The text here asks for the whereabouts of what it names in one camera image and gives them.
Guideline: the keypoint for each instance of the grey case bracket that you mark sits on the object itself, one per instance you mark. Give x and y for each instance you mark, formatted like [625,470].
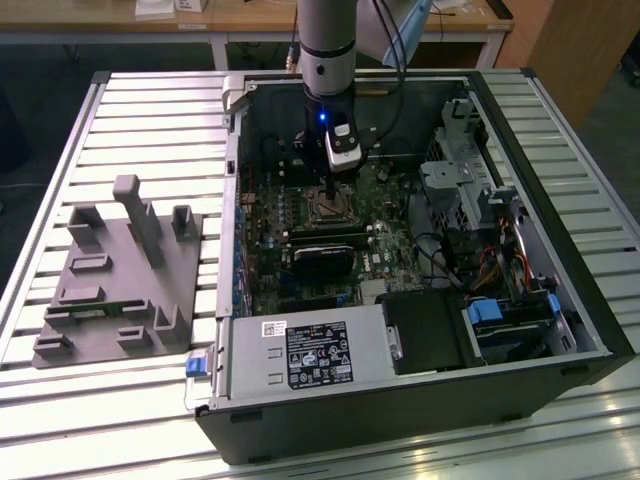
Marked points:
[234,92]

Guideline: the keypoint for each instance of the silver chipset heatsink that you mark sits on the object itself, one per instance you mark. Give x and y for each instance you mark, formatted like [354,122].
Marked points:
[375,291]

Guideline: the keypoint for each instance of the wooden desk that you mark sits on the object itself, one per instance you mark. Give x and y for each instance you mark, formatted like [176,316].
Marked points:
[100,25]

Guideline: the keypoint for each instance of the black graphics card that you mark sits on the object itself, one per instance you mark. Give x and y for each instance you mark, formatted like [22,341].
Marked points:
[325,260]

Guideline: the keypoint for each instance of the grey parts rack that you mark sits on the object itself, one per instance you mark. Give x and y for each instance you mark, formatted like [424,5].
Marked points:
[125,280]

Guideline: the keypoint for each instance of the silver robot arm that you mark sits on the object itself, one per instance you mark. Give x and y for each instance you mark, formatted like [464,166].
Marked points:
[327,50]

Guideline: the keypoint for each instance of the hard disk in blue carrier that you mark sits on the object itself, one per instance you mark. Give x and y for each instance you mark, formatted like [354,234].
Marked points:
[482,312]

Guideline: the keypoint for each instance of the silver CPU plate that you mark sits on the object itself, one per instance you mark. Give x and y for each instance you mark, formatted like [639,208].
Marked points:
[336,210]

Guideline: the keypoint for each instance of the metal drive cage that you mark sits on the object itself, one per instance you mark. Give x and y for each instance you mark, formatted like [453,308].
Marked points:
[450,180]

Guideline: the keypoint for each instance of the blue plastic clip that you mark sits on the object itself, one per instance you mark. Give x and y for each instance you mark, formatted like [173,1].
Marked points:
[552,307]

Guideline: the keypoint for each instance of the wooden cabinet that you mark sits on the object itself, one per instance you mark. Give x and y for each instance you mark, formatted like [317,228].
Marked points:
[575,50]

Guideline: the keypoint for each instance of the blue case latch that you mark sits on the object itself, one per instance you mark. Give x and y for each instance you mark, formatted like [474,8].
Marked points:
[196,365]

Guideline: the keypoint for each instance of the black PC case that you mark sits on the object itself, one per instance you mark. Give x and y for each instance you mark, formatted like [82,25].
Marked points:
[350,430]

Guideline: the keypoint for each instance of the black plastic shroud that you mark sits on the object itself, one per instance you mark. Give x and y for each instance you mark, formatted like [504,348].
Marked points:
[425,330]

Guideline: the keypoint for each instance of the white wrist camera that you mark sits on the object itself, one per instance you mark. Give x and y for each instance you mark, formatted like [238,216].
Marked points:
[342,150]

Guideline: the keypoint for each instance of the green motherboard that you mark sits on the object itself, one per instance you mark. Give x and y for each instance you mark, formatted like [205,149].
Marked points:
[390,250]

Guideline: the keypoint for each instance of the white labelled box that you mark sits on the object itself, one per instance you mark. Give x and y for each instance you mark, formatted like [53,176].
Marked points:
[191,5]

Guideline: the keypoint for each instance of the black RAM stick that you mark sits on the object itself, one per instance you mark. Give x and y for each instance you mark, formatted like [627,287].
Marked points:
[330,231]

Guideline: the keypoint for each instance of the grey power supply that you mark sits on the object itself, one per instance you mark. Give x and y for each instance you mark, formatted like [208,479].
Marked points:
[250,350]

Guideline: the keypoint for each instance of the green RAM stick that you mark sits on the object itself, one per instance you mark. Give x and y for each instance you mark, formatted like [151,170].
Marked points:
[90,311]

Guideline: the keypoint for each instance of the CPU socket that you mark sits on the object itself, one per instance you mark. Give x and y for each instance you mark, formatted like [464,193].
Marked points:
[353,220]

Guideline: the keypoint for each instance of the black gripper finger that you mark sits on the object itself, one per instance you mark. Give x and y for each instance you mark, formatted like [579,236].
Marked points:
[333,186]

